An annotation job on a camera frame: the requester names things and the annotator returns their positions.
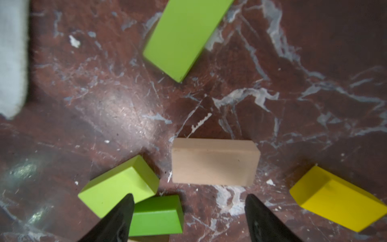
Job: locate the dark wood block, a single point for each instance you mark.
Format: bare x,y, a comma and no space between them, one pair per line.
159,238

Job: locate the white cotton glove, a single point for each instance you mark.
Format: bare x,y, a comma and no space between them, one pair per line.
14,56

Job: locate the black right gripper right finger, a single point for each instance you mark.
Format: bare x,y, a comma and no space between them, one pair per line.
264,225

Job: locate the dark green block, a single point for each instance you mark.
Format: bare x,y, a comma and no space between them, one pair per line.
157,216

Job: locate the large yellow block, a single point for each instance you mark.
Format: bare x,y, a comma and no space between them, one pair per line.
337,200

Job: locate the light wood block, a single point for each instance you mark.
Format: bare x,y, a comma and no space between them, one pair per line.
214,161

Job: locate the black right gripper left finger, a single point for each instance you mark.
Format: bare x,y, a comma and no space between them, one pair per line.
115,226

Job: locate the lime green block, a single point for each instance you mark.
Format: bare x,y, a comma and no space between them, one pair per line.
134,177

